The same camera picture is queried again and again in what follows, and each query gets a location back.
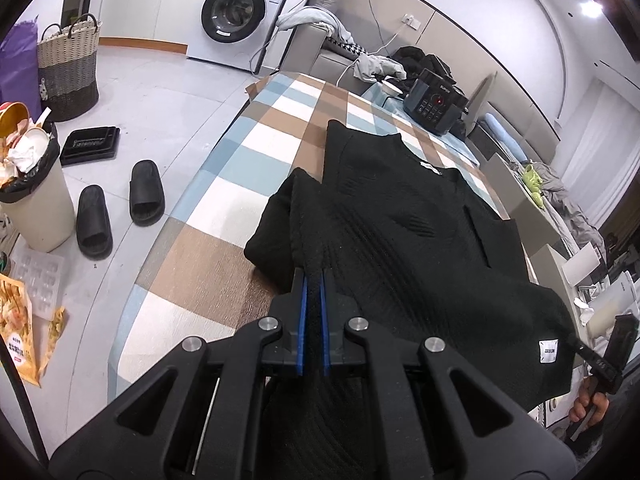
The white front-load washing machine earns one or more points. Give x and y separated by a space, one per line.
232 33

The white electric kettle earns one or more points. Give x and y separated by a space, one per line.
619 298

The beige trash bin with bag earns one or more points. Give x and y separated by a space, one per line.
34 193

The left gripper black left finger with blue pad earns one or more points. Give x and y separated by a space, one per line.
195 413

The black plastic tray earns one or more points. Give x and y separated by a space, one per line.
90 145

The grey cloth on sofa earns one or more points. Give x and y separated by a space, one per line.
316 15

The clear plastic blister tray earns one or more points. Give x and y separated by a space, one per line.
42 275

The checkered blue brown tablecloth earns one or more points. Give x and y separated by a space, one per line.
196 280

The orange snack bag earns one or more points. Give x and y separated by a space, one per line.
30 345

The black slipper far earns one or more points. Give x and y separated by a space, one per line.
146 194

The crumpled grey fabric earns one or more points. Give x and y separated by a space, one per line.
576 221

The grey sofa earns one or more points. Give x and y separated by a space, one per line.
308 54

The black clothes pile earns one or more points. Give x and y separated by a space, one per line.
415 61

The purple bag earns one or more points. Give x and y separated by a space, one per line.
19 78

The black slipper near bin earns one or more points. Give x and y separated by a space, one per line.
93 224

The woven laundry basket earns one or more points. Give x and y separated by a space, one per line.
67 68

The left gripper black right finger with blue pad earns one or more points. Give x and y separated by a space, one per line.
432 414

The black knit garment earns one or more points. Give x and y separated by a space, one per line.
421 254

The yellow-green toy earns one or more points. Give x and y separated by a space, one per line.
533 184

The white wall socket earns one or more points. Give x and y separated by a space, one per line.
411 21

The dark electric pressure cooker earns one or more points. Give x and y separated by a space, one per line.
434 103

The person's right hand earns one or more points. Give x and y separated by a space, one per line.
585 401

